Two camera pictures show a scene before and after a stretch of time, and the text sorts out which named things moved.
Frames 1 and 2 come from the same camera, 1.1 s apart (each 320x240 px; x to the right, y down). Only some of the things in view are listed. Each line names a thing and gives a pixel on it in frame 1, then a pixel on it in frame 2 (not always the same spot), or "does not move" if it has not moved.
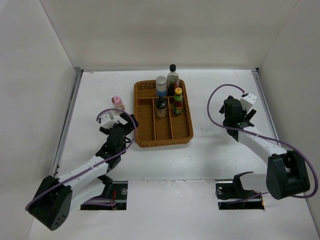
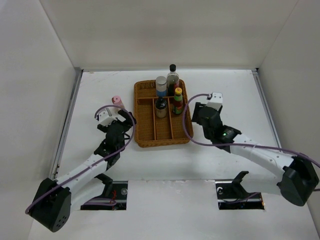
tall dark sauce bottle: x=172 y=80 does not move
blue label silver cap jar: x=161 y=84 does not move
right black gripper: x=248 y=117 → x=198 y=107
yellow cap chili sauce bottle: x=178 y=102 does not move
